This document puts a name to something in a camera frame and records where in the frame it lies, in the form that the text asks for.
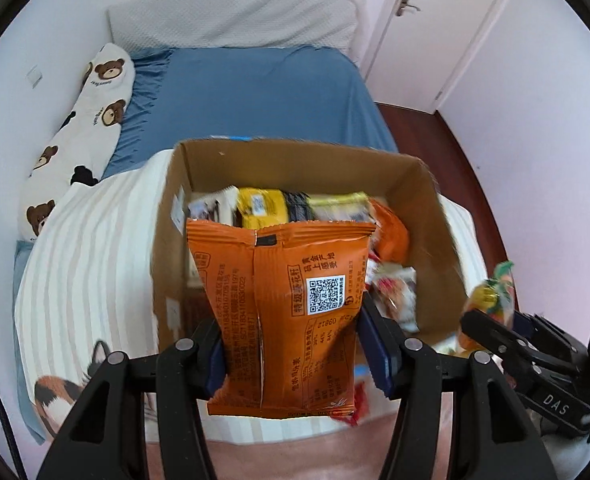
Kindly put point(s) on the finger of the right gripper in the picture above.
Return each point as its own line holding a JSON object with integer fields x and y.
{"x": 548, "y": 338}
{"x": 495, "y": 332}

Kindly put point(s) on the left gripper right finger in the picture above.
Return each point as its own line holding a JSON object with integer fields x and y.
{"x": 492, "y": 435}

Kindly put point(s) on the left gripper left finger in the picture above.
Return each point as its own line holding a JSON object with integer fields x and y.
{"x": 103, "y": 437}

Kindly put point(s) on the green bubble gum bag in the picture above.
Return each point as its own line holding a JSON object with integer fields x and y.
{"x": 495, "y": 296}

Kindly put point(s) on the cranberry cake packet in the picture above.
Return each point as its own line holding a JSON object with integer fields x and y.
{"x": 393, "y": 291}

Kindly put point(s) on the red triangular snack packet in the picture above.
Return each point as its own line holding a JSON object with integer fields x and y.
{"x": 360, "y": 411}

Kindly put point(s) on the orange snack bag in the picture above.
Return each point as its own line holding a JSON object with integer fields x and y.
{"x": 391, "y": 239}
{"x": 286, "y": 299}

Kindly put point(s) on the clear yellow pastry packet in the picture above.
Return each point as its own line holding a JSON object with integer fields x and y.
{"x": 347, "y": 207}

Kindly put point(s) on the black snack packet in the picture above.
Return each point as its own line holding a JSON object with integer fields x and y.
{"x": 297, "y": 206}

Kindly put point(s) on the white Franzzi cookie packet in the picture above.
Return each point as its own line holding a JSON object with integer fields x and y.
{"x": 219, "y": 206}

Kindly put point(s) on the yellow snack packet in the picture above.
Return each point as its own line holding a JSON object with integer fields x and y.
{"x": 260, "y": 208}

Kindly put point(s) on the red white stick packet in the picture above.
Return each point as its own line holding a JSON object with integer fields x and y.
{"x": 373, "y": 264}

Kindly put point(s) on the cat print blanket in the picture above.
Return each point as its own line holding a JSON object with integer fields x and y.
{"x": 443, "y": 251}

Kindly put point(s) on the bear print long pillow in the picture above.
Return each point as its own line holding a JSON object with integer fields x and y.
{"x": 80, "y": 151}

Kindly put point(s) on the blue bed sheet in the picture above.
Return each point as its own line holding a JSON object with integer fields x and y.
{"x": 245, "y": 105}

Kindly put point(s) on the white door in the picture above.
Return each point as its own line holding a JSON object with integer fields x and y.
{"x": 422, "y": 48}

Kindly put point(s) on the grey pillow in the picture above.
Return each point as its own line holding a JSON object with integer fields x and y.
{"x": 149, "y": 24}

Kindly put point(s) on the wall switch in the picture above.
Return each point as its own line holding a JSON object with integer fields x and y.
{"x": 34, "y": 76}

